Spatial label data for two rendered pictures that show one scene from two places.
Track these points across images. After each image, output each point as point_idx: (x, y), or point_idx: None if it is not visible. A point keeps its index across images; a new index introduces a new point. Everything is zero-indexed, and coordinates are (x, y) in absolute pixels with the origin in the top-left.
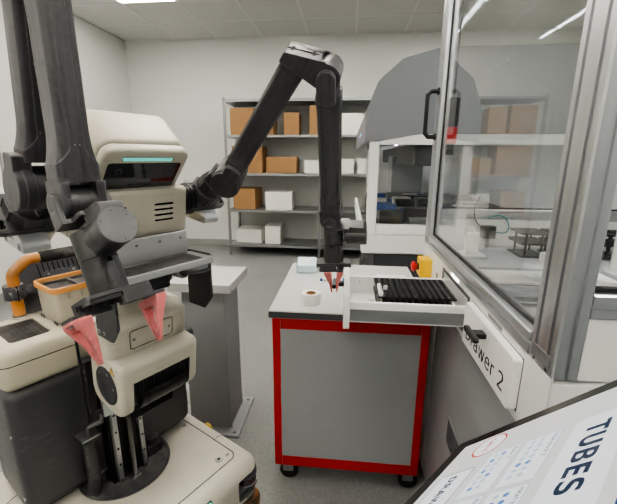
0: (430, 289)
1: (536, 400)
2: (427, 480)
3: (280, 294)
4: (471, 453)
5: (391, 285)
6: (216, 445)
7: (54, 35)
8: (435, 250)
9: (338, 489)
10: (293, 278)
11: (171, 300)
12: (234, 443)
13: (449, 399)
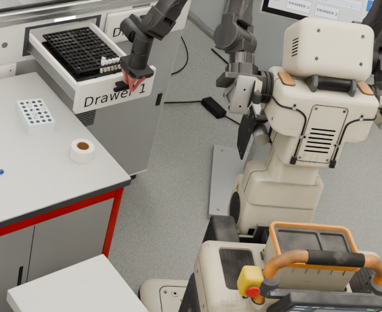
0: (77, 39)
1: (182, 10)
2: (282, 15)
3: (83, 189)
4: (277, 1)
5: (89, 59)
6: (165, 306)
7: None
8: None
9: None
10: (14, 205)
11: (257, 164)
12: (148, 300)
13: (69, 103)
